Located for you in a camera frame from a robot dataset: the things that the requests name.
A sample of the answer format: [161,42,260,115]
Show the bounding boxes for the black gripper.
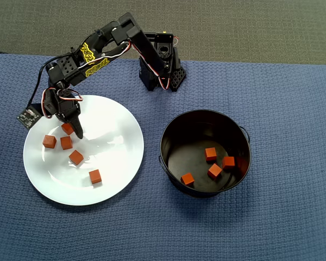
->
[44,88,84,140]

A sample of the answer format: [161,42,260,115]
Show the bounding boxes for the red cube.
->
[61,122,75,136]
[68,150,84,166]
[42,134,57,149]
[207,163,223,180]
[88,169,102,185]
[204,147,217,161]
[222,156,236,170]
[180,172,195,187]
[60,136,73,151]

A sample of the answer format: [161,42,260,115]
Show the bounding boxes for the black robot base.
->
[138,32,187,92]

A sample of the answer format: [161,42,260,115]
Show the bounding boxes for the white round plate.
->
[22,94,145,207]

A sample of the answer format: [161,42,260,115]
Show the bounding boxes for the black metal bucket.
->
[158,109,251,198]

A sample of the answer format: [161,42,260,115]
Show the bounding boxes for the blue woven tablecloth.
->
[0,52,326,261]

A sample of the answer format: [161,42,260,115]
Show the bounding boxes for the red white black servo wire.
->
[40,86,59,120]
[77,40,172,91]
[56,87,84,103]

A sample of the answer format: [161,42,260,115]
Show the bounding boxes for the small wrist camera circuit board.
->
[16,106,41,128]

